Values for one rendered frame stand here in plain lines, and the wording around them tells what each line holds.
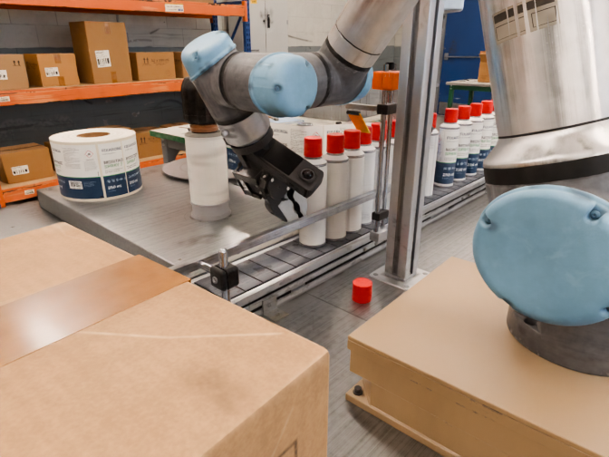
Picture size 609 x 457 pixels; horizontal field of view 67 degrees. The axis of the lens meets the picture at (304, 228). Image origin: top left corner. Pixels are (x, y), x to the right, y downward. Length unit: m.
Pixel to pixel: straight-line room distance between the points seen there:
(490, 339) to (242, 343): 0.41
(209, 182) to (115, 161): 0.31
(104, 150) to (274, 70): 0.71
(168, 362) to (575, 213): 0.27
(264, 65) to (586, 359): 0.47
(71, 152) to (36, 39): 4.00
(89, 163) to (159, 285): 0.97
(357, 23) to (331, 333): 0.44
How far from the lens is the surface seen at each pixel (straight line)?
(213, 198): 1.00
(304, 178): 0.70
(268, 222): 0.99
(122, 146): 1.22
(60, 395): 0.20
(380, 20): 0.63
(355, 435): 0.57
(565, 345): 0.56
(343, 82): 0.67
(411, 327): 0.57
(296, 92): 0.57
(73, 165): 1.23
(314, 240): 0.86
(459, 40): 8.95
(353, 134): 0.89
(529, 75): 0.38
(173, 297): 0.24
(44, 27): 5.22
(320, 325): 0.73
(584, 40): 0.39
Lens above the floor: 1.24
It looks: 22 degrees down
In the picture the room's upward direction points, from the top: straight up
